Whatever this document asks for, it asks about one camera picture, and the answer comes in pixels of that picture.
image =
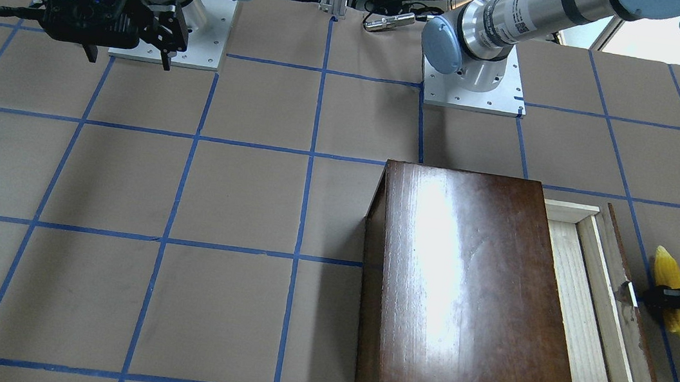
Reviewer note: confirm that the yellow corn cob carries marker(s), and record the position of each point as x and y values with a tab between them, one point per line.
666	272

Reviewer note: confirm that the silver flashlight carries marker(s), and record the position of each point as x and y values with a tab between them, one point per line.
387	23

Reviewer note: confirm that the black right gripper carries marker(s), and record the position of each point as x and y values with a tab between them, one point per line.
166	28

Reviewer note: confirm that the dark wooden drawer cabinet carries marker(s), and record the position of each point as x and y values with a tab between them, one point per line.
459	283

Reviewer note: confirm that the wooden drawer with white handle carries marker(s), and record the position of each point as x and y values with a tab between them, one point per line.
603	328

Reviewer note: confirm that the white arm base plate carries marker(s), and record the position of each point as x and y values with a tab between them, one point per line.
207	25
491	87

